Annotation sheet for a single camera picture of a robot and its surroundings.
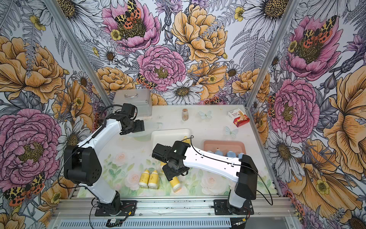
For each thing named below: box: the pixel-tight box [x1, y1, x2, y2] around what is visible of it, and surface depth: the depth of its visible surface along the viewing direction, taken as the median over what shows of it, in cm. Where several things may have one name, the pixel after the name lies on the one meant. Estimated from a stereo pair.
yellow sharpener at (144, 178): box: [138, 167, 151, 188], surface depth 78 cm
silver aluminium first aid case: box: [112, 88, 153, 118], surface depth 111 cm
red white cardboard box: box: [227, 107, 250, 128], surface depth 111 cm
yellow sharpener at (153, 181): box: [147, 169, 159, 190], surface depth 78 cm
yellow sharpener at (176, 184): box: [169, 176, 183, 193], surface depth 77 cm
